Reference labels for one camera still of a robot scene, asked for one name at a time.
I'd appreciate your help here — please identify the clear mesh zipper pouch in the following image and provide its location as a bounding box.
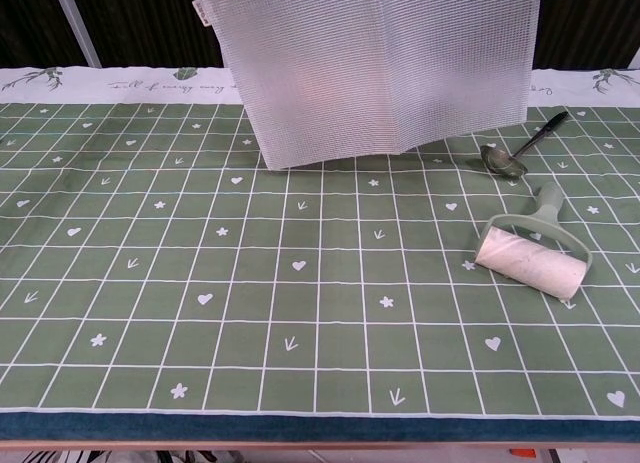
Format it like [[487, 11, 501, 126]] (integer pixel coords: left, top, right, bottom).
[[192, 0, 544, 172]]

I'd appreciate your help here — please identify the green grid tablecloth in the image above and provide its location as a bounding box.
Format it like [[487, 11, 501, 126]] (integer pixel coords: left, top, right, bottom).
[[0, 65, 640, 442]]

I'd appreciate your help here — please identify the green lint roller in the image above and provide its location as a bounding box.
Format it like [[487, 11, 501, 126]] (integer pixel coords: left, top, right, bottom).
[[473, 181, 594, 301]]

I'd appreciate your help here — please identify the metal ladle with black handle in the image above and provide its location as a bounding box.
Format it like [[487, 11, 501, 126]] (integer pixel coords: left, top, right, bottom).
[[480, 110, 571, 179]]

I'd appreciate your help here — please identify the aluminium frame post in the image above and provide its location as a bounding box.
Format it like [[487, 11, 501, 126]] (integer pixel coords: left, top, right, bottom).
[[53, 0, 102, 69]]

